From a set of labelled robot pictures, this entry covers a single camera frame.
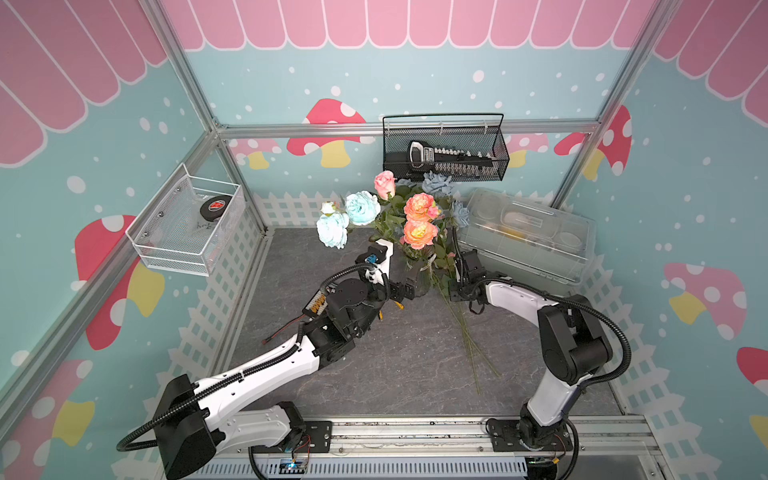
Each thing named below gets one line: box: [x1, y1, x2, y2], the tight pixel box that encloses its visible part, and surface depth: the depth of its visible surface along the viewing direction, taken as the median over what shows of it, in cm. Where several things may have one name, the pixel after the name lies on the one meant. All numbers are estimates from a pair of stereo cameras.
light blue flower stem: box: [316, 191, 381, 249], surface depth 60 cm
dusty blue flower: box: [422, 170, 471, 228], surface depth 81 cm
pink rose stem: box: [374, 170, 397, 201], surface depth 66 cm
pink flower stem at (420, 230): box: [400, 192, 442, 250], surface depth 69 cm
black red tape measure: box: [200, 195, 233, 222], surface depth 80 cm
